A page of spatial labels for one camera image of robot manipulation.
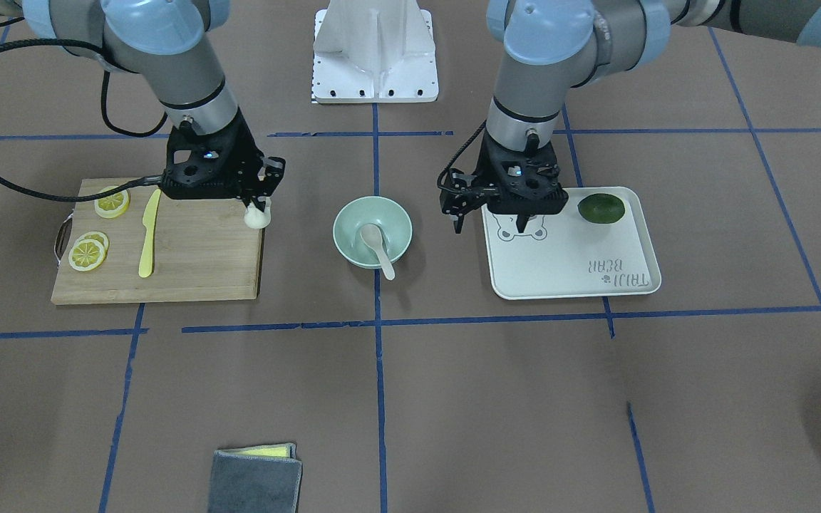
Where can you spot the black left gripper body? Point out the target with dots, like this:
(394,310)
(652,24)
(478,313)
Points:
(459,196)

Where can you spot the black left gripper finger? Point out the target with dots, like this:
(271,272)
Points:
(459,221)
(521,223)

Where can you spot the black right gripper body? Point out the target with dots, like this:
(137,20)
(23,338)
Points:
(245,152)

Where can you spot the white plastic spoon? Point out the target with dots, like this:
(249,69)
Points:
(373,238)

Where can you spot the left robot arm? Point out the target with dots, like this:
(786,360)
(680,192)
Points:
(551,47)

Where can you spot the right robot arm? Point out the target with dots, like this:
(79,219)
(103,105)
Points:
(166,42)

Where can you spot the light green bowl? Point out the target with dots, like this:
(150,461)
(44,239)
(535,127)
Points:
(393,220)

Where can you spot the cream bear-print tray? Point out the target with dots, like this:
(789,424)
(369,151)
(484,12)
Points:
(565,256)

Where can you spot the green avocado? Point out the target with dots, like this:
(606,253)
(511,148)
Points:
(601,208)

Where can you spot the wooden cutting board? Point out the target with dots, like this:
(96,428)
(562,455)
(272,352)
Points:
(203,251)

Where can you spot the upper lemon slice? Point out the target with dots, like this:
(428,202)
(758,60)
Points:
(112,206)

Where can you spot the yellow plastic knife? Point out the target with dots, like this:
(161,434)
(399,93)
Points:
(146,261)

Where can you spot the hidden lemon slice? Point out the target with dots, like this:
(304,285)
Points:
(98,236)

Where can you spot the grey folded cloth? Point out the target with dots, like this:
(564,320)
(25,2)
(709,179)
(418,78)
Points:
(263,478)

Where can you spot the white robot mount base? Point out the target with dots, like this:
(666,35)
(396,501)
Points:
(374,52)

